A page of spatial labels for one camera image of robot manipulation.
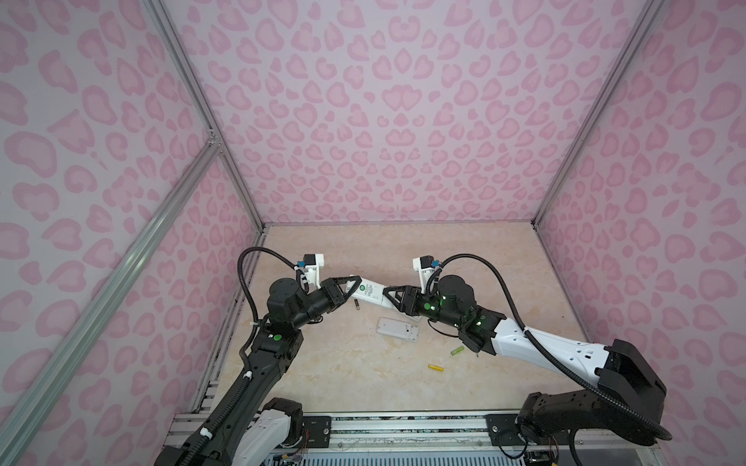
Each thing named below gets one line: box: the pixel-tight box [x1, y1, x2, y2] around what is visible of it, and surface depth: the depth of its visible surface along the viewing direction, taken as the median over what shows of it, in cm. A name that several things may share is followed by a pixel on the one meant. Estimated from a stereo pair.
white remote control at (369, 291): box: [345, 277, 394, 309], surface depth 73 cm
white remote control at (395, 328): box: [375, 316, 420, 343], surface depth 92 cm
